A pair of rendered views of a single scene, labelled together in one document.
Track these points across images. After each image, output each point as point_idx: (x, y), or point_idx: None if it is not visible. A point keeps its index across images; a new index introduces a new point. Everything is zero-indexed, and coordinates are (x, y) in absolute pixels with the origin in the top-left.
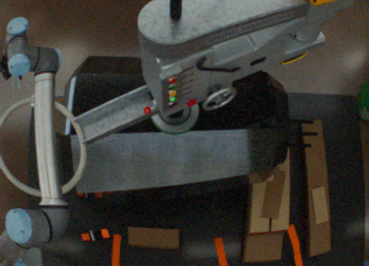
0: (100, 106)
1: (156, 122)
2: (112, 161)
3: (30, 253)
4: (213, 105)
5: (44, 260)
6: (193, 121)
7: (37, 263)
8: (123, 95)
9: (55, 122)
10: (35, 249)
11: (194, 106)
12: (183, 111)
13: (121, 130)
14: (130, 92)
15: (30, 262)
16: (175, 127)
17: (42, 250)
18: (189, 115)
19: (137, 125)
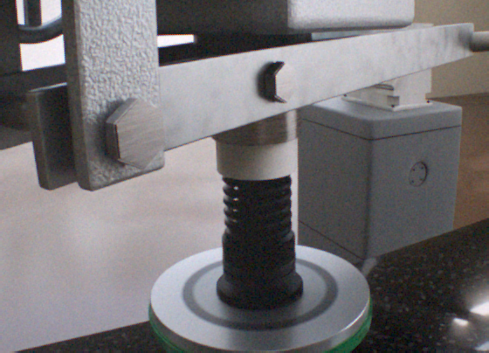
0: (439, 25)
1: (300, 247)
2: None
3: (380, 114)
4: (57, 20)
5: (355, 136)
6: (159, 281)
7: (358, 112)
8: (407, 29)
9: None
10: (375, 116)
11: (175, 316)
12: (217, 286)
13: (397, 254)
14: (397, 31)
15: (368, 111)
16: (221, 256)
17: (368, 129)
18: (183, 290)
19: (365, 275)
